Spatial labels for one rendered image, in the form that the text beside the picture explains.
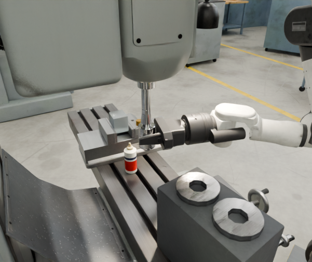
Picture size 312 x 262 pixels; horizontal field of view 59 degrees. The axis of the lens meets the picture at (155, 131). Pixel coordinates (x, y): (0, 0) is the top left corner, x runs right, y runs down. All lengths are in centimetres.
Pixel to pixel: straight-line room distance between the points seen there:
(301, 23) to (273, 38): 600
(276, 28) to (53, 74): 644
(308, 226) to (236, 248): 180
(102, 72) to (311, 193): 225
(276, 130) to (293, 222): 150
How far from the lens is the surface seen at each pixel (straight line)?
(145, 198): 83
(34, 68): 49
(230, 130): 78
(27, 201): 76
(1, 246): 62
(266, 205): 129
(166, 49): 58
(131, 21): 54
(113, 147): 96
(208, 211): 54
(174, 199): 56
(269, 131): 81
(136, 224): 77
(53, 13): 48
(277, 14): 676
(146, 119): 72
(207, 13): 77
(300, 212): 236
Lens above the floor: 152
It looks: 30 degrees down
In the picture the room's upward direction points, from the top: straight up
